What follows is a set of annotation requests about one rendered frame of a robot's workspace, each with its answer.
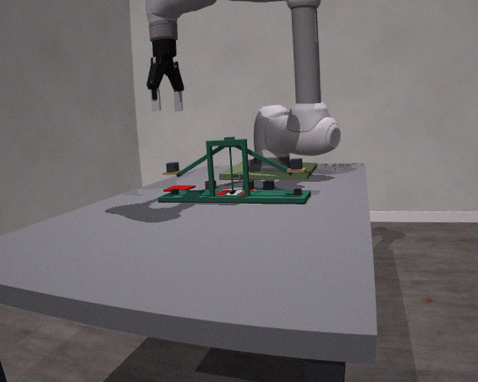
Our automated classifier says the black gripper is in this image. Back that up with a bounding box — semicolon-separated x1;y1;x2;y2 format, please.
146;39;184;112

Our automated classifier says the red flat square plate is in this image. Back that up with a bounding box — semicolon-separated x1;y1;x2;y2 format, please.
163;185;195;192

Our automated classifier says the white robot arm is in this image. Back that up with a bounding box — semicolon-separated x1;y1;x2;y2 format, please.
146;0;341;169

